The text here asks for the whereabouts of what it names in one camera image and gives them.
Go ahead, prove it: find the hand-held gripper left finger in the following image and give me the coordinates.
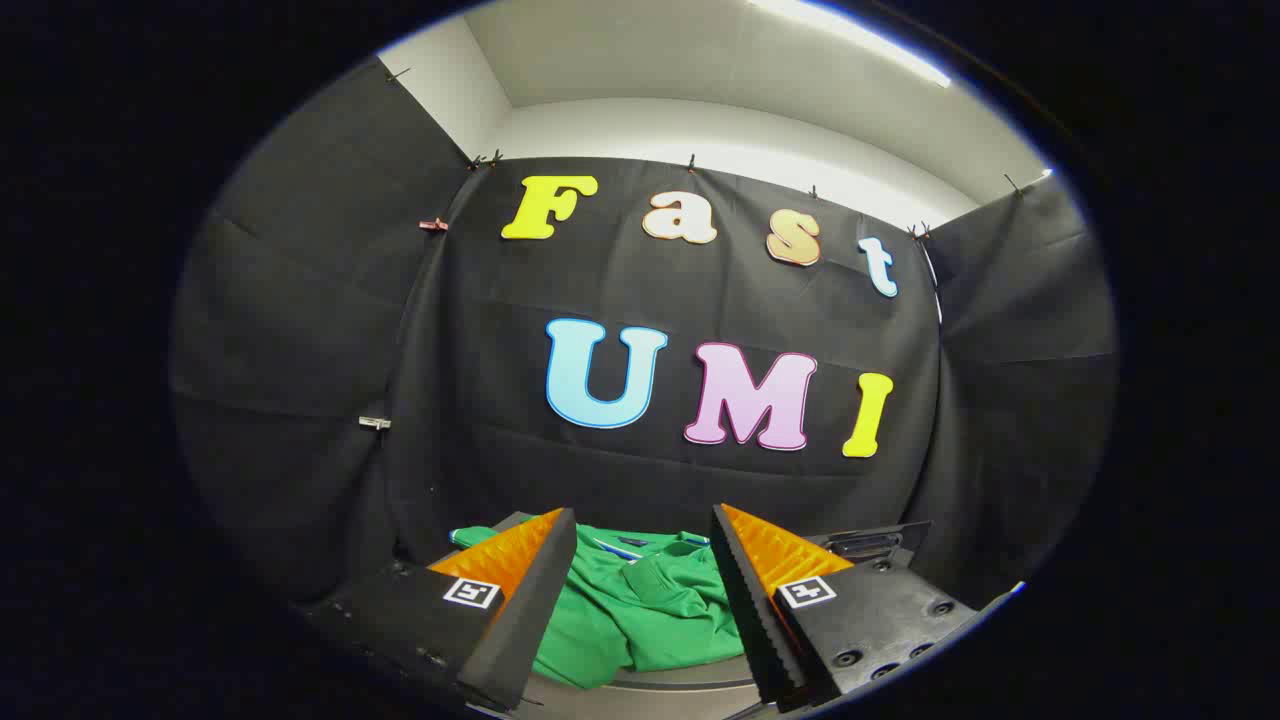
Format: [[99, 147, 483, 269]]
[[300, 507, 579, 713]]

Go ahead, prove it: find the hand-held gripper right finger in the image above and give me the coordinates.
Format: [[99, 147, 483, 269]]
[[710, 503, 979, 713]]

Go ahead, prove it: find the green polo shirt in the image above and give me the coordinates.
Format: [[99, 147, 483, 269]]
[[450, 520, 746, 691]]

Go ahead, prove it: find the dark washing machine lid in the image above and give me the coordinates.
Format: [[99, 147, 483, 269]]
[[812, 520, 933, 573]]

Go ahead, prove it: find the row of dark cloth clips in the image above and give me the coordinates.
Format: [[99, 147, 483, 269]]
[[385, 66, 1026, 243]]

